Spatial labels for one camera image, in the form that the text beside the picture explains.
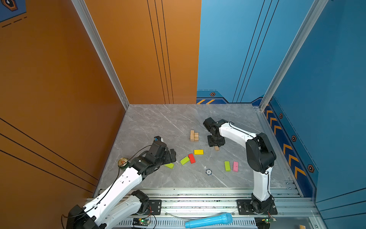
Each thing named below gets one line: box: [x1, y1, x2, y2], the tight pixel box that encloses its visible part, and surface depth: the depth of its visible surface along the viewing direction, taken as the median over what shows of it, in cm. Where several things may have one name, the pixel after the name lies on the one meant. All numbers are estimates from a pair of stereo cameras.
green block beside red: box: [180, 156, 190, 166], surface depth 91 cm
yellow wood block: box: [193, 149, 204, 156], surface depth 96 cm
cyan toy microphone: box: [184, 212, 234, 229], surface depth 69 cm
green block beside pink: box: [224, 160, 232, 172], surface depth 89 cm
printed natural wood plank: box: [190, 130, 195, 142], surface depth 100 cm
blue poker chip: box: [205, 168, 213, 176], surface depth 87 cm
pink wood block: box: [233, 161, 239, 173], surface depth 88 cm
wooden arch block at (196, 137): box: [193, 132, 199, 142], surface depth 101 cm
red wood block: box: [188, 153, 196, 164], surface depth 93 cm
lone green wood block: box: [163, 162, 175, 170], surface depth 89 cm
